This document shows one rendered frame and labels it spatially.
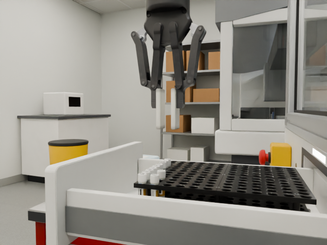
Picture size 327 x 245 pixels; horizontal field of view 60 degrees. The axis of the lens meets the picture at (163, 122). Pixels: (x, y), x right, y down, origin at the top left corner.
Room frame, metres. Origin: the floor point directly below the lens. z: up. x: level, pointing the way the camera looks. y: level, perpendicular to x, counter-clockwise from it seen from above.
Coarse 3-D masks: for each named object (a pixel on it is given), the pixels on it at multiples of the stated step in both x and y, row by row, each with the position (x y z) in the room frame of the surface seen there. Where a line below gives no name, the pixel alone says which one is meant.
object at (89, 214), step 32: (160, 160) 0.58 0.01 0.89; (96, 192) 0.36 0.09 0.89; (128, 192) 0.55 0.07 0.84; (320, 192) 0.44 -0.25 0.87; (96, 224) 0.35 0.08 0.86; (128, 224) 0.34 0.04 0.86; (160, 224) 0.32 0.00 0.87; (192, 224) 0.31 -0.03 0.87; (224, 224) 0.30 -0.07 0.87; (256, 224) 0.29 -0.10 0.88; (288, 224) 0.28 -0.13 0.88; (320, 224) 0.28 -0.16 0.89
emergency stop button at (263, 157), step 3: (261, 150) 0.72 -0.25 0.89; (264, 150) 0.72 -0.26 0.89; (261, 153) 0.71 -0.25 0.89; (264, 153) 0.71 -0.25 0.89; (261, 156) 0.71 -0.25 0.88; (264, 156) 0.70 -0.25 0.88; (267, 156) 0.71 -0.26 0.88; (261, 159) 0.71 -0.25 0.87; (264, 159) 0.70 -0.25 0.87; (267, 159) 0.71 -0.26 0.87; (261, 162) 0.71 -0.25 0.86; (264, 162) 0.71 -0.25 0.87
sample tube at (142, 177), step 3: (138, 174) 0.38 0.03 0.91; (141, 174) 0.38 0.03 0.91; (144, 174) 0.38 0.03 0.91; (138, 177) 0.38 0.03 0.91; (141, 177) 0.38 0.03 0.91; (144, 177) 0.38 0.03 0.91; (138, 180) 0.38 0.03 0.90; (141, 180) 0.38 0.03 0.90; (144, 180) 0.38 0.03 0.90; (141, 183) 0.38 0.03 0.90; (144, 183) 0.38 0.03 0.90; (138, 189) 0.38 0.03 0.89; (141, 189) 0.38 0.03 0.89; (144, 189) 0.38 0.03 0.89; (138, 192) 0.38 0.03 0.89; (141, 192) 0.38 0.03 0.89; (144, 192) 0.38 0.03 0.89
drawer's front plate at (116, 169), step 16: (128, 144) 0.57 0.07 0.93; (80, 160) 0.40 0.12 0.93; (96, 160) 0.44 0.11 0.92; (112, 160) 0.49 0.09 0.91; (128, 160) 0.55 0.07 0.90; (48, 176) 0.35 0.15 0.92; (64, 176) 0.37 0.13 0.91; (80, 176) 0.40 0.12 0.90; (96, 176) 0.44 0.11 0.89; (112, 176) 0.49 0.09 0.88; (128, 176) 0.55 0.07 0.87; (48, 192) 0.35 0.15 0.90; (64, 192) 0.37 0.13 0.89; (48, 208) 0.35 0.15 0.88; (64, 208) 0.36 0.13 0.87; (48, 224) 0.35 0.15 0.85; (64, 224) 0.36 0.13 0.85; (48, 240) 0.35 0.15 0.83; (64, 240) 0.36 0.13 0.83
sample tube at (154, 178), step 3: (153, 174) 0.38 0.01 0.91; (156, 174) 0.38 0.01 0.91; (150, 177) 0.38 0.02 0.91; (153, 177) 0.37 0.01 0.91; (156, 177) 0.37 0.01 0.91; (150, 180) 0.38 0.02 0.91; (153, 180) 0.37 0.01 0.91; (156, 180) 0.37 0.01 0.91; (150, 183) 0.38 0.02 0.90; (153, 183) 0.37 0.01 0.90; (156, 183) 0.37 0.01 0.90; (153, 192) 0.37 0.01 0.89; (156, 192) 0.37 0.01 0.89; (153, 195) 0.37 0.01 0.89; (156, 195) 0.37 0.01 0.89
